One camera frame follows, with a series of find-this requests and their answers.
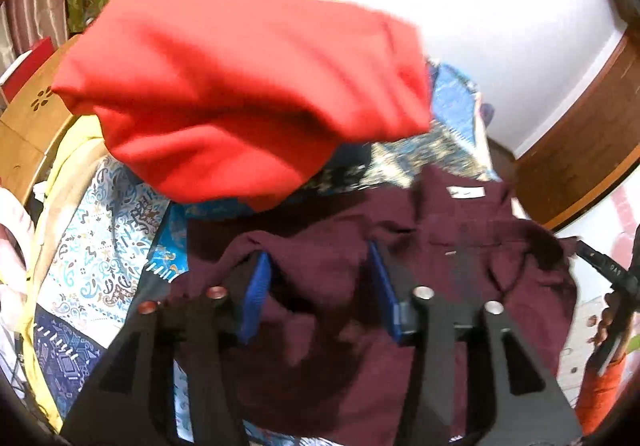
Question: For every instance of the red and white box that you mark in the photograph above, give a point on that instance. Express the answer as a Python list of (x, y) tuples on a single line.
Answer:
[(15, 77)]

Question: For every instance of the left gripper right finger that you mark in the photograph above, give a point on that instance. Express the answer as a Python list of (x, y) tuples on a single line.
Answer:
[(416, 318)]

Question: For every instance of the striped curtain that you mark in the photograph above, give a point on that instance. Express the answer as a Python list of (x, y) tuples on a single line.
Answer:
[(24, 22)]

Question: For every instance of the maroon shirt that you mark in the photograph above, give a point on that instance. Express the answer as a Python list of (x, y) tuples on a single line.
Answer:
[(323, 365)]

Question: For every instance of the red sweater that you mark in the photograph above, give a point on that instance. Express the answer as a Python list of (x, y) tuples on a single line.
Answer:
[(246, 99)]

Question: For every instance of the blue patchwork bedspread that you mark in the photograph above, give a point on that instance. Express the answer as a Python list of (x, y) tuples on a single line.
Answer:
[(125, 239)]

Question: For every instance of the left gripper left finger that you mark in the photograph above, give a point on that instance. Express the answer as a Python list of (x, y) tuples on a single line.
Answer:
[(224, 317)]

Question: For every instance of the wooden lap desk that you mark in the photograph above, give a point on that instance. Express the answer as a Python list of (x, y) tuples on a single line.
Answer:
[(32, 125)]

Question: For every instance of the right hand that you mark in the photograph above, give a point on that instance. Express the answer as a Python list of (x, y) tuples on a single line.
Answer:
[(612, 303)]

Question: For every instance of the black patterned garment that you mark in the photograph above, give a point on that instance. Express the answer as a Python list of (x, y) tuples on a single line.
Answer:
[(358, 167)]

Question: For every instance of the yellow blanket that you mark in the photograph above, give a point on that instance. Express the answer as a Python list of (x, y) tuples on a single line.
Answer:
[(79, 154)]

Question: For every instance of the pink neck pillow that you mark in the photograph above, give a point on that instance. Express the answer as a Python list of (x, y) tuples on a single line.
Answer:
[(17, 237)]

